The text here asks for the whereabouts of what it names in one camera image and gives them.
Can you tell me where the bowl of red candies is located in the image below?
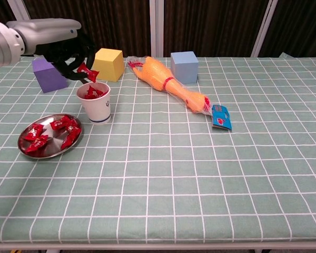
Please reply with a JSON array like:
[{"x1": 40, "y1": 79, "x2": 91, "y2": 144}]
[{"x1": 17, "y1": 113, "x2": 84, "y2": 160}]

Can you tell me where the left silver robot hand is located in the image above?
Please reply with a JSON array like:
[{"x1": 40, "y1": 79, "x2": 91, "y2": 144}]
[{"x1": 6, "y1": 17, "x2": 97, "y2": 85}]

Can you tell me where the yellow foam cube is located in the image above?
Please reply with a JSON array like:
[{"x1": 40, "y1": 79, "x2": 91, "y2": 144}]
[{"x1": 90, "y1": 47, "x2": 125, "y2": 82}]

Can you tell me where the bagged orange rubber chicken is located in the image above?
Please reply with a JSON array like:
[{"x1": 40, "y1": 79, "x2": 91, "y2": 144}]
[{"x1": 126, "y1": 55, "x2": 234, "y2": 131}]

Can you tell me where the white paper cup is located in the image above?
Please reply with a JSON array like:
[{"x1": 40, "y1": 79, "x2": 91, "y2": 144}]
[{"x1": 76, "y1": 82, "x2": 112, "y2": 125}]

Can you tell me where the purple foam cube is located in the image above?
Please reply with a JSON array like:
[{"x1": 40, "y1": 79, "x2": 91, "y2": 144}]
[{"x1": 33, "y1": 58, "x2": 68, "y2": 94}]

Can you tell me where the dark brown curtain panel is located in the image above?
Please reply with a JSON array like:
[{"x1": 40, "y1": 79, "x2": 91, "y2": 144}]
[
  {"x1": 0, "y1": 0, "x2": 16, "y2": 23},
  {"x1": 258, "y1": 0, "x2": 316, "y2": 58},
  {"x1": 163, "y1": 0, "x2": 269, "y2": 57},
  {"x1": 23, "y1": 0, "x2": 151, "y2": 58}
]

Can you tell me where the light blue foam cube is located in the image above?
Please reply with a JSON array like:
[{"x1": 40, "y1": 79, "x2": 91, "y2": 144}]
[{"x1": 170, "y1": 51, "x2": 199, "y2": 84}]

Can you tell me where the grey metal frame post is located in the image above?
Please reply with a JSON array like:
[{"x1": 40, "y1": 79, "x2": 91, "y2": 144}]
[
  {"x1": 149, "y1": 0, "x2": 164, "y2": 57},
  {"x1": 7, "y1": 0, "x2": 32, "y2": 22},
  {"x1": 250, "y1": 0, "x2": 279, "y2": 57}
]

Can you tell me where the green checked tablecloth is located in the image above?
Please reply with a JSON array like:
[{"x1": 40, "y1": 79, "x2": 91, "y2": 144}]
[{"x1": 0, "y1": 54, "x2": 316, "y2": 245}]

